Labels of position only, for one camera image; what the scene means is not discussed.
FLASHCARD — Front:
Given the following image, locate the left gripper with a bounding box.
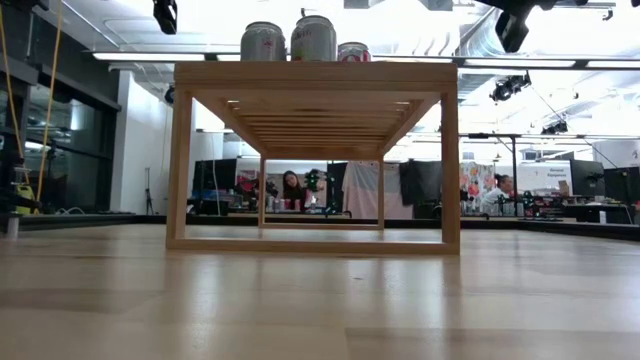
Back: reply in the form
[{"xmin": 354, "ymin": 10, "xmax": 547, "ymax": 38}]
[{"xmin": 152, "ymin": 0, "xmax": 179, "ymax": 35}]

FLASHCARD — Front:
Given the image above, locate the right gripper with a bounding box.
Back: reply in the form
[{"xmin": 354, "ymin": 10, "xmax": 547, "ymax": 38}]
[{"xmin": 494, "ymin": 8, "xmax": 532, "ymax": 54}]

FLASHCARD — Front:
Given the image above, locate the silver Diet Coke can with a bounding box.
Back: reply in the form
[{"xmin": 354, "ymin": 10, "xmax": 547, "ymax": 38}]
[
  {"xmin": 239, "ymin": 21, "xmax": 288, "ymax": 63},
  {"xmin": 337, "ymin": 41, "xmax": 373, "ymax": 63},
  {"xmin": 290, "ymin": 14, "xmax": 338, "ymax": 63}
]

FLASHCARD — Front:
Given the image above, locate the wooden slatted shelf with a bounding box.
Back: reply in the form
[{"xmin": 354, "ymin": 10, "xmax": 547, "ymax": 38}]
[{"xmin": 165, "ymin": 61, "xmax": 461, "ymax": 256}]

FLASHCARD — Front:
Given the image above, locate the ceiling light strip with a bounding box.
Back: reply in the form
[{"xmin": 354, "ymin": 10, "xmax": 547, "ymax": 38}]
[
  {"xmin": 215, "ymin": 53, "xmax": 292, "ymax": 63},
  {"xmin": 92, "ymin": 51, "xmax": 206, "ymax": 63},
  {"xmin": 462, "ymin": 58, "xmax": 576, "ymax": 69},
  {"xmin": 585, "ymin": 59, "xmax": 640, "ymax": 70}
]

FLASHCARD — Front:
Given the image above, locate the black ceiling spotlight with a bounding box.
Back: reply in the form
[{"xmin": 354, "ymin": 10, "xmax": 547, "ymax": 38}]
[
  {"xmin": 542, "ymin": 119, "xmax": 571, "ymax": 136},
  {"xmin": 492, "ymin": 72, "xmax": 532, "ymax": 104}
]

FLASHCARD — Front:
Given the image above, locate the black crossbar stand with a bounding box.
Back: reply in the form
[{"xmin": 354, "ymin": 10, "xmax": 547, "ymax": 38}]
[{"xmin": 458, "ymin": 131, "xmax": 640, "ymax": 216}]

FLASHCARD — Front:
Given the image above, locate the colourful floral cloth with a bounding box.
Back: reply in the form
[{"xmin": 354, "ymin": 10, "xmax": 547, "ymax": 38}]
[{"xmin": 459, "ymin": 162, "xmax": 497, "ymax": 211}]

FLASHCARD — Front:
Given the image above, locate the person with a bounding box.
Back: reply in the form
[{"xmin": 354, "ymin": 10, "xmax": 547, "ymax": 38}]
[
  {"xmin": 481, "ymin": 173, "xmax": 515, "ymax": 214},
  {"xmin": 281, "ymin": 169, "xmax": 307, "ymax": 211}
]

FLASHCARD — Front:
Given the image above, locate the black monitor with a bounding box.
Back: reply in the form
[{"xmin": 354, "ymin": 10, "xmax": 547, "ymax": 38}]
[
  {"xmin": 569, "ymin": 159, "xmax": 606, "ymax": 197},
  {"xmin": 603, "ymin": 167, "xmax": 640, "ymax": 204},
  {"xmin": 192, "ymin": 158, "xmax": 239, "ymax": 194}
]

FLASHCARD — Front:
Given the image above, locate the black hanging cloth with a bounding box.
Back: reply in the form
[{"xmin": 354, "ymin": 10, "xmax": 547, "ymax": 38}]
[{"xmin": 399, "ymin": 159, "xmax": 444, "ymax": 219}]

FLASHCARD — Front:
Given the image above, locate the black tripod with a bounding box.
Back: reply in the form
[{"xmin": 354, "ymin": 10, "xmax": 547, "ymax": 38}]
[{"xmin": 143, "ymin": 166, "xmax": 155, "ymax": 216}]

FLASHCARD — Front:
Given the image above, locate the white hanging cloth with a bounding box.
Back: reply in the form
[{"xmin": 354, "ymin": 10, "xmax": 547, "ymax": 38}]
[{"xmin": 341, "ymin": 160, "xmax": 414, "ymax": 220}]

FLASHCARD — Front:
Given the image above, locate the black panel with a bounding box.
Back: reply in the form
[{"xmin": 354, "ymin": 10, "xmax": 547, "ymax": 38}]
[{"xmin": 327, "ymin": 162, "xmax": 348, "ymax": 214}]

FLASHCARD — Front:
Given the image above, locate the yellow extension cable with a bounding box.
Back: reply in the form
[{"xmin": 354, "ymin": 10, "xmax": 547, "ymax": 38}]
[{"xmin": 34, "ymin": 0, "xmax": 65, "ymax": 214}]

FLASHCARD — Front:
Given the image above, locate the yellow hanging cable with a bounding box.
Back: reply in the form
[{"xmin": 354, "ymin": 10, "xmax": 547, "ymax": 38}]
[{"xmin": 0, "ymin": 0, "xmax": 31, "ymax": 186}]

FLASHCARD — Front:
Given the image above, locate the black aluminium table frame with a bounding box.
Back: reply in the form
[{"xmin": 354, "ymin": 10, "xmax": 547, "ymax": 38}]
[{"xmin": 0, "ymin": 212, "xmax": 640, "ymax": 242}]

